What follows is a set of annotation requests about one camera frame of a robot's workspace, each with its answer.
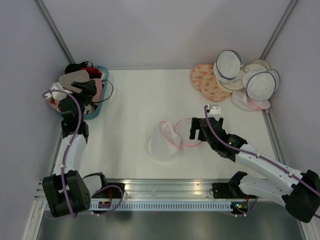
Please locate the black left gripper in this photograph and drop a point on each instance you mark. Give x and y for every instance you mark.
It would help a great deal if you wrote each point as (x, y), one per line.
(88, 88)

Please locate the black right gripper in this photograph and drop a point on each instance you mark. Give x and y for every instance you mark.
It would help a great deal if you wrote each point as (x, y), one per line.
(195, 125)

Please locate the mauve bra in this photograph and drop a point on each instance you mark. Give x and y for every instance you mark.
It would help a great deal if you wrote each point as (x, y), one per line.
(80, 76)

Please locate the white mesh bag pink zipper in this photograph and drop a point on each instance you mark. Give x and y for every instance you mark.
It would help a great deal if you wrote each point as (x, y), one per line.
(169, 139)

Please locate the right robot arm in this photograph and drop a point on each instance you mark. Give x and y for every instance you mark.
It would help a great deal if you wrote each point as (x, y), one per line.
(298, 192)

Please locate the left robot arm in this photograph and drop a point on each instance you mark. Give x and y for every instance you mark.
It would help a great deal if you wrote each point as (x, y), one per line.
(65, 190)

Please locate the dusty pink bra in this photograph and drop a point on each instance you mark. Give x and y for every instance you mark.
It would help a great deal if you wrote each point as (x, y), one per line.
(98, 84)

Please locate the red lace bra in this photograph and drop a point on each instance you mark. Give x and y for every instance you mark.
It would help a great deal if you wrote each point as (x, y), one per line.
(93, 72)

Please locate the black bra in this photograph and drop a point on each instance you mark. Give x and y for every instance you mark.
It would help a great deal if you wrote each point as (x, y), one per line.
(81, 66)

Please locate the peach satin bra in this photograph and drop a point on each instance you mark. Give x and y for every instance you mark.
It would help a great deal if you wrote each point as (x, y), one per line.
(53, 103)

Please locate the flat white bag pink trim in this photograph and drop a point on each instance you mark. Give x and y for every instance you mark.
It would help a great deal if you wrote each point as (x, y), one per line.
(240, 98)

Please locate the floral peach laundry bag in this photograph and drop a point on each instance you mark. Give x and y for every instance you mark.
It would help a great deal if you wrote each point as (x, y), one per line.
(204, 71)

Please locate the white mesh bag blue trim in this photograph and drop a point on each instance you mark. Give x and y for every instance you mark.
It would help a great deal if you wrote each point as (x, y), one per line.
(228, 66)

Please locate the large white bag blue trim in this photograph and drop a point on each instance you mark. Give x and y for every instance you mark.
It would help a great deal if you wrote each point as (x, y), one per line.
(261, 85)

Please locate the cream laundry bag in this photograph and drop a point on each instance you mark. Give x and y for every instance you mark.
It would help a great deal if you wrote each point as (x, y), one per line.
(237, 84)

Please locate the teal plastic basket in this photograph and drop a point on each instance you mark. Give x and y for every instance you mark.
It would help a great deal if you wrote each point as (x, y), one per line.
(104, 79)

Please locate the aluminium side rail right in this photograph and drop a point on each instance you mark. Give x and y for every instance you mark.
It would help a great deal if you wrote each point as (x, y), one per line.
(274, 138)

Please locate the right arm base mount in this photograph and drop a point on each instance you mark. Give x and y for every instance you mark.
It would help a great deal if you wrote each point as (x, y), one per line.
(222, 190)

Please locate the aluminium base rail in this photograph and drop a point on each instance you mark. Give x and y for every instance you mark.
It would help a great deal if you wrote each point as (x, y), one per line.
(192, 189)

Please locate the aluminium frame post left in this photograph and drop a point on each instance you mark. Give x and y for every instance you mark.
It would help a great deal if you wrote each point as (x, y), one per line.
(54, 29)

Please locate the aluminium frame post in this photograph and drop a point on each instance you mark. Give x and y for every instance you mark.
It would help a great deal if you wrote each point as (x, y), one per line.
(279, 28)
(54, 29)

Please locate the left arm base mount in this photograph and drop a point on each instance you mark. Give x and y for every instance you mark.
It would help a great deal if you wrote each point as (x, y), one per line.
(110, 191)

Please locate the white slotted cable duct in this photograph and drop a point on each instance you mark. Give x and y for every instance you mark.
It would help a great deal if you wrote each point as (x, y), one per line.
(173, 206)

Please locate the aluminium frame post right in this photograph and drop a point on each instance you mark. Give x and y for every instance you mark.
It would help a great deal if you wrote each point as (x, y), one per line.
(279, 28)

